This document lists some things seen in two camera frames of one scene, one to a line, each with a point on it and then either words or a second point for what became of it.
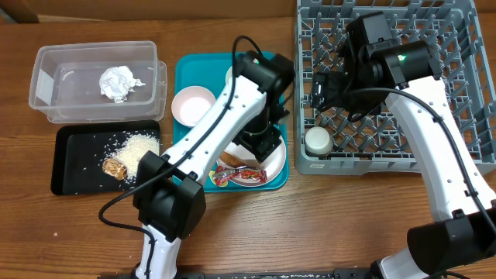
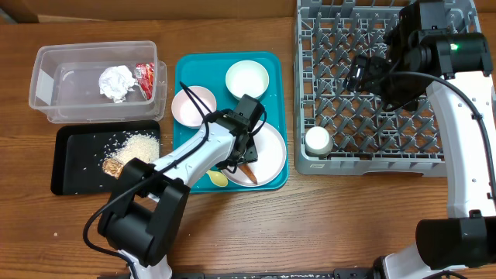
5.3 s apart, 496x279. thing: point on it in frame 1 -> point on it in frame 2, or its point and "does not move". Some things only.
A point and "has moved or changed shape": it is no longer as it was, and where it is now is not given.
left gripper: [263, 146] -> [251, 155]
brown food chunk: [113, 167] does not move
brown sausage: [232, 160] has moved or changed shape
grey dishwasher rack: [328, 142] does not move
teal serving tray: [211, 69] does not move
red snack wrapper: [223, 175] -> [145, 74]
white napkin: [116, 81] does not move
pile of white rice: [130, 153] does not move
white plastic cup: [318, 141] does not move
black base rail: [275, 275] does not move
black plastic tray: [80, 149] does not move
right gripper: [332, 81] -> [373, 67]
